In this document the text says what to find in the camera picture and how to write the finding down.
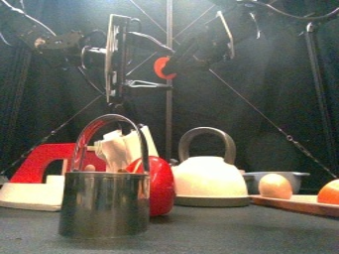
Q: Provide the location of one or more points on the red white toy iron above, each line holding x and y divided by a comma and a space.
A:
38, 158

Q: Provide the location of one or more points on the red toy apple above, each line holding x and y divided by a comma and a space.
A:
163, 185

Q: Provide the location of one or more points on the orange toy fruit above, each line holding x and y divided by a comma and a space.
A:
329, 193

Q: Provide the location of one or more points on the beige toy egg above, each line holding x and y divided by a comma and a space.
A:
273, 188

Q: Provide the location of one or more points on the grey toy pan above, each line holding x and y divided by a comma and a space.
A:
300, 180

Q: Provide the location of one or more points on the wooden cutting board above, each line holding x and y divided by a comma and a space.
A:
300, 203

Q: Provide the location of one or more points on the vertical metal frame pole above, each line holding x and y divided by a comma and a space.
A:
168, 115

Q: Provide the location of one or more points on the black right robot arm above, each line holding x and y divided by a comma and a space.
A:
287, 8

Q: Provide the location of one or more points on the white paper napkins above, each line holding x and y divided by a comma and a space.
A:
119, 149

